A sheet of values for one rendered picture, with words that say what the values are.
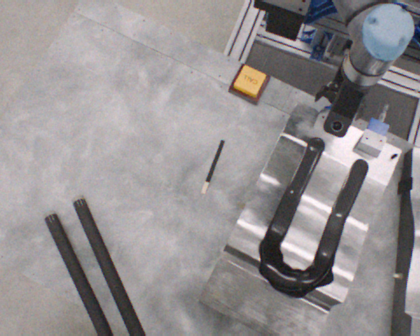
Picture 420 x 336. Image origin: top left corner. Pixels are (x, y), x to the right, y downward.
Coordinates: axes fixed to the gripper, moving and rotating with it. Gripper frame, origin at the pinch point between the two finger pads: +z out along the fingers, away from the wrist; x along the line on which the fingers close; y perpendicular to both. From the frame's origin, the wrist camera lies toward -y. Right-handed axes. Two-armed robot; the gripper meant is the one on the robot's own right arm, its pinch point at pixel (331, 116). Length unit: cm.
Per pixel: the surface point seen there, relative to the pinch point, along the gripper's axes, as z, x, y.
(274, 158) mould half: 4.8, 7.0, -12.8
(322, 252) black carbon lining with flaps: 1.5, -10.5, -27.5
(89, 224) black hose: 8, 37, -44
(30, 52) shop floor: 93, 121, 10
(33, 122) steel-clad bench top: 13, 63, -29
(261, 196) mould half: 3.2, 5.9, -22.3
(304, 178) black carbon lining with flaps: 5.4, -0.9, -13.8
